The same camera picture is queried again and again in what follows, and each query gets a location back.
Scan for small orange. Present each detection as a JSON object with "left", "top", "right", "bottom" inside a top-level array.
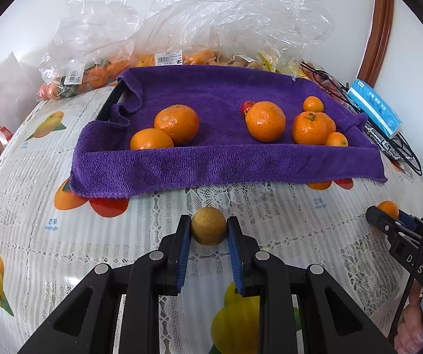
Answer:
[
  {"left": 377, "top": 201, "right": 400, "bottom": 219},
  {"left": 324, "top": 132, "right": 349, "bottom": 147},
  {"left": 320, "top": 112, "right": 337, "bottom": 133},
  {"left": 303, "top": 96, "right": 324, "bottom": 113}
]

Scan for black patterned pouch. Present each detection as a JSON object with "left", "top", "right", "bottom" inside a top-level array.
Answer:
[{"left": 364, "top": 125, "right": 415, "bottom": 163}]

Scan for plastic bag of yellow fruit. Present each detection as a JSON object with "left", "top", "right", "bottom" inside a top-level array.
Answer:
[{"left": 256, "top": 0, "right": 332, "bottom": 81}]

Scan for large scuffed orange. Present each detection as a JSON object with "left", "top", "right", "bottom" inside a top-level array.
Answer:
[{"left": 154, "top": 105, "right": 200, "bottom": 146}]

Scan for orange with green stem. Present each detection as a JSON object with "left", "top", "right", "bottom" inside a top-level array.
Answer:
[{"left": 293, "top": 112, "right": 328, "bottom": 145}]

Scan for black tray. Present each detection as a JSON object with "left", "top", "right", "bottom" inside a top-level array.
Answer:
[{"left": 96, "top": 81, "right": 128, "bottom": 122}]

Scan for yellowish orange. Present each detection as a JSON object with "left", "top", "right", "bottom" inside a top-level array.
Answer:
[{"left": 130, "top": 128, "right": 174, "bottom": 150}]

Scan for bag of red fruit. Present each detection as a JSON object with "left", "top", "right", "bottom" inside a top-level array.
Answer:
[{"left": 307, "top": 64, "right": 348, "bottom": 100}]

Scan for purple towel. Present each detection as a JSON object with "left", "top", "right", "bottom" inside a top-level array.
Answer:
[{"left": 69, "top": 64, "right": 388, "bottom": 198}]

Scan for blue tissue pack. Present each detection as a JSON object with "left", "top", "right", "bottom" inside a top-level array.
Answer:
[{"left": 346, "top": 78, "right": 403, "bottom": 139}]

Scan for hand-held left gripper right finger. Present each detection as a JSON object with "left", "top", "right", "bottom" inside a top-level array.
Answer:
[{"left": 227, "top": 217, "right": 396, "bottom": 354}]

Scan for brown wooden door frame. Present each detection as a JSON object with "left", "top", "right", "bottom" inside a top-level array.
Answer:
[{"left": 357, "top": 0, "right": 394, "bottom": 85}]

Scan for brown kiwi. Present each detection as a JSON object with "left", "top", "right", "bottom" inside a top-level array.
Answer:
[{"left": 191, "top": 207, "right": 228, "bottom": 246}]

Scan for person's right hand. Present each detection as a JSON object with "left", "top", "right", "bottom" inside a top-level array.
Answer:
[{"left": 394, "top": 281, "right": 423, "bottom": 354}]

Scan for black cables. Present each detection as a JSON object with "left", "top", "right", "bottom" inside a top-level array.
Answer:
[{"left": 300, "top": 61, "right": 423, "bottom": 176}]

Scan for white plastic bag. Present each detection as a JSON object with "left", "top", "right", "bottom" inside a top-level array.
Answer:
[{"left": 0, "top": 52, "right": 42, "bottom": 133}]

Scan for plastic bag of leafy tangerines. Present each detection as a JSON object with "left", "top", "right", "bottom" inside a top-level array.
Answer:
[{"left": 38, "top": 0, "right": 142, "bottom": 102}]

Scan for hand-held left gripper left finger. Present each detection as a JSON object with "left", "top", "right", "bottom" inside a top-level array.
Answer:
[{"left": 17, "top": 214, "right": 192, "bottom": 354}]

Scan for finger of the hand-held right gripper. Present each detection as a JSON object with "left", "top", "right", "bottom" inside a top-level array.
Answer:
[
  {"left": 398, "top": 209, "right": 423, "bottom": 245},
  {"left": 365, "top": 206, "right": 412, "bottom": 246}
]

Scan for plastic bag of brown fruit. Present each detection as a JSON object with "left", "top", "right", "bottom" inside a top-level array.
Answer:
[{"left": 215, "top": 53, "right": 261, "bottom": 71}]

